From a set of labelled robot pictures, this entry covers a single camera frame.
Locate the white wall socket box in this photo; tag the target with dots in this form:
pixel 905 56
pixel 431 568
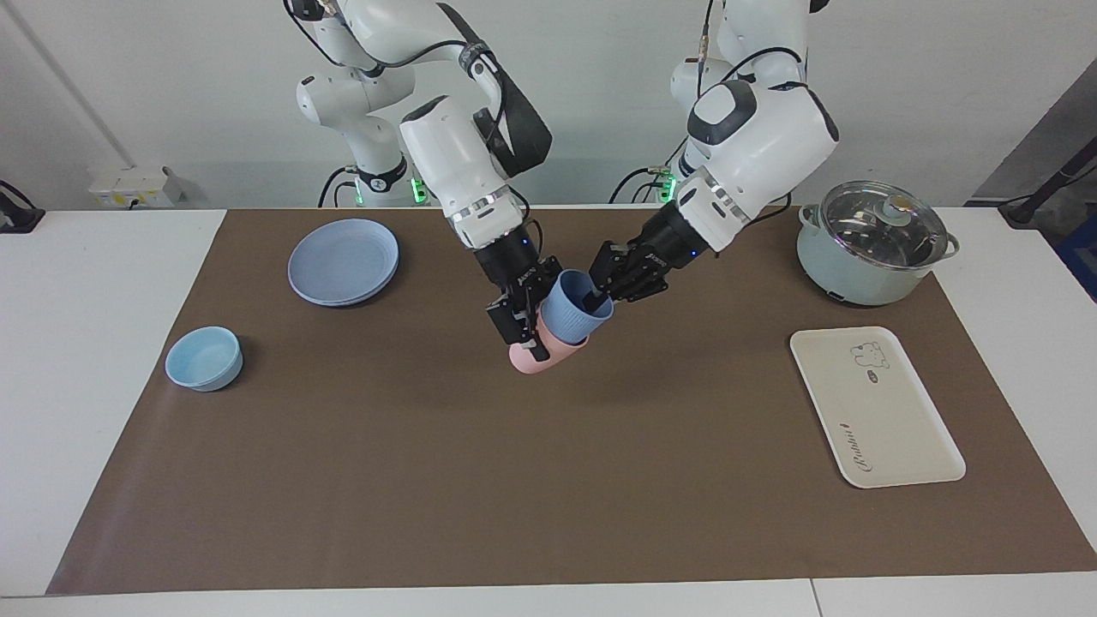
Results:
pixel 128 184

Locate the brown table mat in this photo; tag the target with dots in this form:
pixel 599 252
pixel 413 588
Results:
pixel 557 446

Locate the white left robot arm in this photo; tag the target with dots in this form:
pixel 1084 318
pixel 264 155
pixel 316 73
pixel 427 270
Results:
pixel 763 146

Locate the blue plate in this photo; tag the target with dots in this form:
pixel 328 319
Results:
pixel 343 261

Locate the pink cup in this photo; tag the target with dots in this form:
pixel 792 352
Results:
pixel 536 360

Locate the cream rabbit print tray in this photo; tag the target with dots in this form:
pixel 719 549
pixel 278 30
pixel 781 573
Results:
pixel 874 411

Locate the black slanted stand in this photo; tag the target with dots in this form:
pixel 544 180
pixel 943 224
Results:
pixel 1050 184

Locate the blue ribbed cup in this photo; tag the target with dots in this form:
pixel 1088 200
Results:
pixel 570 319

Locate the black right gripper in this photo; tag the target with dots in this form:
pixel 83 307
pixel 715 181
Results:
pixel 510 266

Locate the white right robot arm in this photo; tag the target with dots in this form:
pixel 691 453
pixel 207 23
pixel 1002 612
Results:
pixel 450 163

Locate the light blue bowl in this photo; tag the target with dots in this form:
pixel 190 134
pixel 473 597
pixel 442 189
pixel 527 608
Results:
pixel 204 360

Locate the blue crate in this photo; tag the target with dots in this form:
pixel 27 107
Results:
pixel 1082 257

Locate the pale green cooking pot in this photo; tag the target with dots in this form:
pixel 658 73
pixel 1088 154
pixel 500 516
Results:
pixel 857 283

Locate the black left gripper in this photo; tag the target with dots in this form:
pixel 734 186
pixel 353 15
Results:
pixel 677 244

